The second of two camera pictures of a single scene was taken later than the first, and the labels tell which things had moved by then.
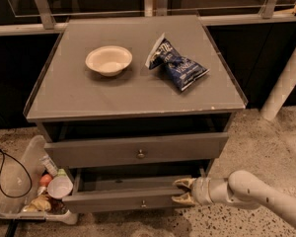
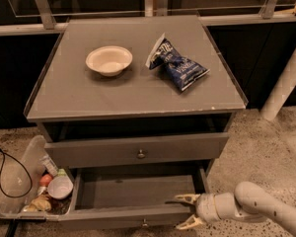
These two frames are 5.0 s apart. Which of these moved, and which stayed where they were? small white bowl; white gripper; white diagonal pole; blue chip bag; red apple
Moved: white gripper
Stayed: blue chip bag; small white bowl; white diagonal pole; red apple
